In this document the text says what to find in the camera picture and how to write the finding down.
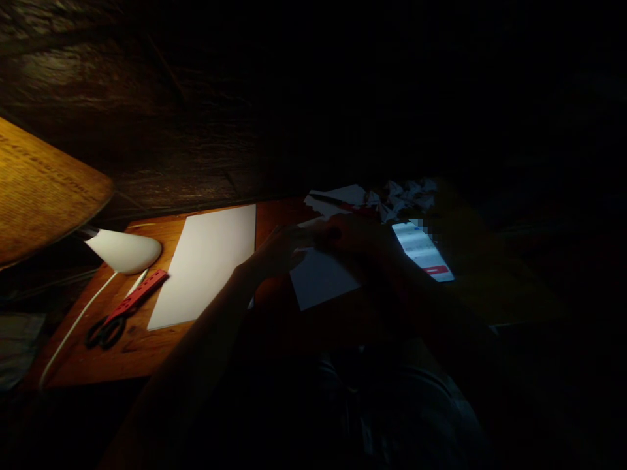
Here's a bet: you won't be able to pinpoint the white paper scraps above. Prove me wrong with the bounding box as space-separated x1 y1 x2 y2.
302 183 378 219

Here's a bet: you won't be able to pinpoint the black pen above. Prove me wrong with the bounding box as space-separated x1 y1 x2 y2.
308 193 355 209

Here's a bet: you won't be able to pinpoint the smartphone with lit screen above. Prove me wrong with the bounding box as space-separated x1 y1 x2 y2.
391 220 457 284

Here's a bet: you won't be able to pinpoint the black handled scissors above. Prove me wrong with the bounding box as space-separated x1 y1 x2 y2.
86 313 129 350

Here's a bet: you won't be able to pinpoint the person's right hand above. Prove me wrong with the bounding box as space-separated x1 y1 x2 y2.
313 213 393 260

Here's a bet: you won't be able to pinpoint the person's left hand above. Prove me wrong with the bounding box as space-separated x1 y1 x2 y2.
254 224 320 275

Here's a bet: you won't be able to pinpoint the white desk lamp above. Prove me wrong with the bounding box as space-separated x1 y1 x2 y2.
38 226 163 390

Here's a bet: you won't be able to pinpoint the pile of folded paper figures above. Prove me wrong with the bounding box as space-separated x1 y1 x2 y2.
364 177 442 221

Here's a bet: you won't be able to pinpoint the white paper sheet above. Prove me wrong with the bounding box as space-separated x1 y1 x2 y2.
287 217 366 313

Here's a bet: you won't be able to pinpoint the stack of white paper sheets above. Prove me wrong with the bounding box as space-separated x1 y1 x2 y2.
147 204 257 332

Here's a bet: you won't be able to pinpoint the person's body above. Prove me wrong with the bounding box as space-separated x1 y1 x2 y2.
205 337 496 470

